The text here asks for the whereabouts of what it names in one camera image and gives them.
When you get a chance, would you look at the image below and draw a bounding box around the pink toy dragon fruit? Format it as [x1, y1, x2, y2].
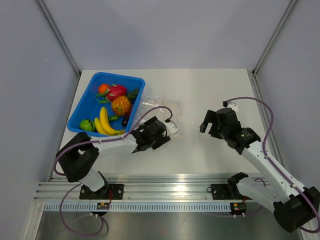
[95, 84, 127, 104]

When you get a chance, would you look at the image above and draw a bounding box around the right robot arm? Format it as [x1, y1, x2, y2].
[199, 107, 320, 233]

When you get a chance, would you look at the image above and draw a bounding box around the blue plastic bin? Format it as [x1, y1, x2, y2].
[67, 72, 146, 133]

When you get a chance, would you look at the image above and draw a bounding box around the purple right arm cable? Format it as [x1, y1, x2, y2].
[199, 96, 320, 234]

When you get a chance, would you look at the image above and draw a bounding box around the green toy watermelon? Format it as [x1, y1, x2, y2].
[79, 118, 96, 132]

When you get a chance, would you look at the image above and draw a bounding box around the toy orange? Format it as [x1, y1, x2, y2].
[98, 83, 109, 94]

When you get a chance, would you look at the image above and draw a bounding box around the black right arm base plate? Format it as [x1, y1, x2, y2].
[208, 183, 246, 201]

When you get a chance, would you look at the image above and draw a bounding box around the clear dotted zip top bag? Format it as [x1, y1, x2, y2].
[134, 96, 183, 138]

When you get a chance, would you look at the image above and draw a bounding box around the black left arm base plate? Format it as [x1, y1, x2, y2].
[79, 183, 124, 200]

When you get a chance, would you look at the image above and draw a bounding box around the aluminium mounting rail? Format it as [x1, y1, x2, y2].
[33, 174, 229, 202]

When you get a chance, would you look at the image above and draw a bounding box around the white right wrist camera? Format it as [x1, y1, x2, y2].
[222, 100, 239, 112]

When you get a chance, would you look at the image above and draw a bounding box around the orange toy pineapple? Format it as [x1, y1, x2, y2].
[111, 95, 132, 117]

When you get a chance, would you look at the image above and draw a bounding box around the white slotted cable duct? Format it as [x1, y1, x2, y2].
[44, 201, 231, 213]

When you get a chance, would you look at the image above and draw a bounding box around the green toy pepper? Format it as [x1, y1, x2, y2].
[108, 115, 120, 122]

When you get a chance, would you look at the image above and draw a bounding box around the yellow toy banana bunch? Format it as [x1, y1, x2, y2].
[94, 106, 125, 136]

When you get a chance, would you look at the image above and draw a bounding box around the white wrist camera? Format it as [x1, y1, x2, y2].
[222, 100, 239, 112]
[164, 120, 180, 135]

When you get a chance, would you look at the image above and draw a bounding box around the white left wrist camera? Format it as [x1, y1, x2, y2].
[164, 120, 180, 135]

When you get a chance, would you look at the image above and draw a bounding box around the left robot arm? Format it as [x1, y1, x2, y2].
[56, 116, 177, 199]

